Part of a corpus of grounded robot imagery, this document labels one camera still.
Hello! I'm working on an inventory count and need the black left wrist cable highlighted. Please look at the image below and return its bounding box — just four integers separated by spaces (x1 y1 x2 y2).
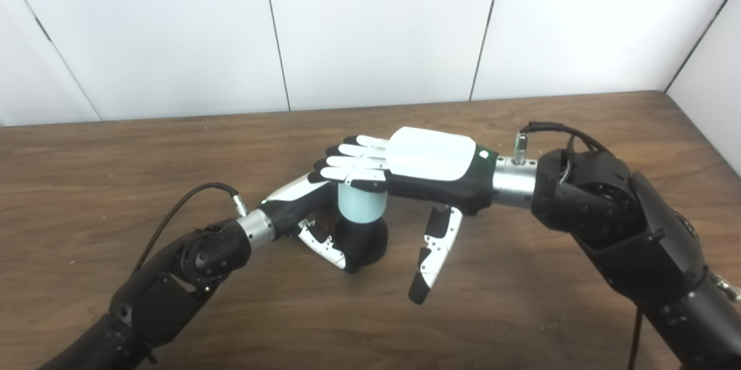
129 182 250 279

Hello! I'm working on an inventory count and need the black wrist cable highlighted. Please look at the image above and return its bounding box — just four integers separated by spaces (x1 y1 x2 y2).
129 182 250 279
513 121 643 370

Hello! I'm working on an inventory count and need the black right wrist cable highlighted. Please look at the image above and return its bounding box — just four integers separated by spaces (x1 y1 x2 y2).
513 121 643 370

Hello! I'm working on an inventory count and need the black cone nozzle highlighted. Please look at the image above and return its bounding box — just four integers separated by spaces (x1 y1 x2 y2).
335 217 390 268

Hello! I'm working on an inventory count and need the light-blue hose piece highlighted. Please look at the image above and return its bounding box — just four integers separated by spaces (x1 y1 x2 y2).
337 182 388 224

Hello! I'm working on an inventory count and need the metal clip on arm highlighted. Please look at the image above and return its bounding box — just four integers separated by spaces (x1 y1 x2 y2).
712 273 741 302

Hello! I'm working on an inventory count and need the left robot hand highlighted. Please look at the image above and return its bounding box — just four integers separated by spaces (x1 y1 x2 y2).
259 172 360 273

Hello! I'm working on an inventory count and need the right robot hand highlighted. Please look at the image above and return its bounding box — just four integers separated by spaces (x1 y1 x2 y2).
307 126 498 305

